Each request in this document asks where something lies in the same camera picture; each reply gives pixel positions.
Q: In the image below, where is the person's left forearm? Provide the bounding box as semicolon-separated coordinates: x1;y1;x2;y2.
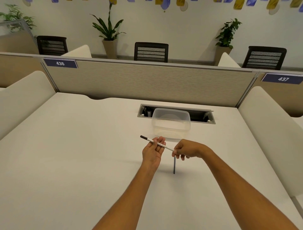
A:
92;163;162;230

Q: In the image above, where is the bushy green potted plant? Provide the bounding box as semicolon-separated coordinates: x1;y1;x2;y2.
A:
214;18;242;66

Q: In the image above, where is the row of coloured wall decorations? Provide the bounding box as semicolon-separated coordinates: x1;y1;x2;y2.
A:
22;0;303;15

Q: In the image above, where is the white pen with black cap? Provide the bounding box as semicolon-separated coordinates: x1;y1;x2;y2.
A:
140;135;176;152

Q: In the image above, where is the tall green potted plant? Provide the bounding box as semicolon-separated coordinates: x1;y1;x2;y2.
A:
90;0;126;60

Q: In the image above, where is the glass topped partition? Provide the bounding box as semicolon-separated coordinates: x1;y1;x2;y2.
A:
0;19;40;55

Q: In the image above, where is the black mesh office chair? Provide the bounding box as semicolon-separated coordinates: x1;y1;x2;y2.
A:
36;36;69;56
134;42;169;63
242;46;287;71

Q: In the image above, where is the person's right forearm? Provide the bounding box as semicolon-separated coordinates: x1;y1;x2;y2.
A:
201;145;299;230

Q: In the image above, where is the clear plastic container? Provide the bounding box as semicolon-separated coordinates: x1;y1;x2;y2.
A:
151;108;191;141

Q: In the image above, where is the green leafy plant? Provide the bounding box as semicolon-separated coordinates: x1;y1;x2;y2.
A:
0;3;36;33

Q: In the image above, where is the person's right hand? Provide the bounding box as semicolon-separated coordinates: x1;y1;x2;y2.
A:
172;139;209;161

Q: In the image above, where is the grey desk cable tray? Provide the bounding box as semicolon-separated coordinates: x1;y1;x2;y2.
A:
137;103;216;125

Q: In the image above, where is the blue number label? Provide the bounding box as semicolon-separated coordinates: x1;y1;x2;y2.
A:
261;73;303;85
43;58;78;69

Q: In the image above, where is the beige desk partition panel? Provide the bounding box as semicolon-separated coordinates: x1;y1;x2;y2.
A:
253;71;303;118
42;58;260;108
0;52;57;88

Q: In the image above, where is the white side divider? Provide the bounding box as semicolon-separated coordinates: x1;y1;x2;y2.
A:
60;45;92;59
0;70;57;141
238;86;303;197
217;52;241;68

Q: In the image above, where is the person's left hand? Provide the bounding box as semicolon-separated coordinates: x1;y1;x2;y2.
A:
142;136;166;169

